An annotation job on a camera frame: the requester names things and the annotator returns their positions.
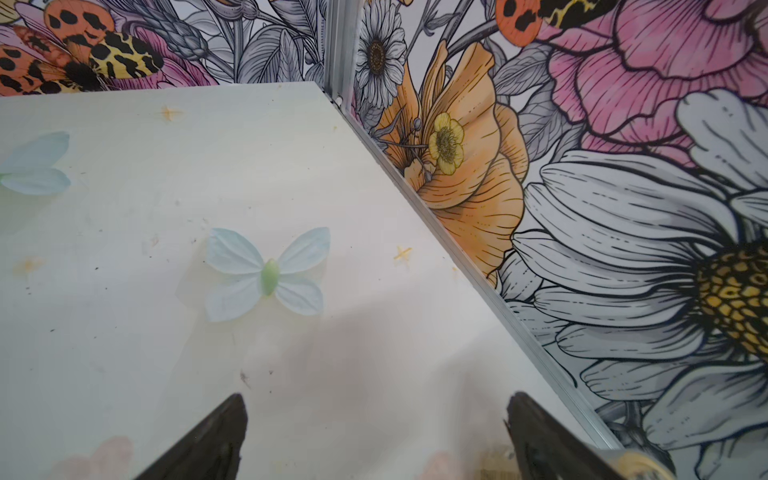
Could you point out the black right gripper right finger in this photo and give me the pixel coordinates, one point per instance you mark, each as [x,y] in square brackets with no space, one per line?
[545,449]

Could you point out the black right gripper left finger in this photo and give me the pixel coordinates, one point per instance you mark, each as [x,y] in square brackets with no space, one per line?
[210,450]

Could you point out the aluminium frame post right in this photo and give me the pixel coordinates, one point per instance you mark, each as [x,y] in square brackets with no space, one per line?
[340,40]

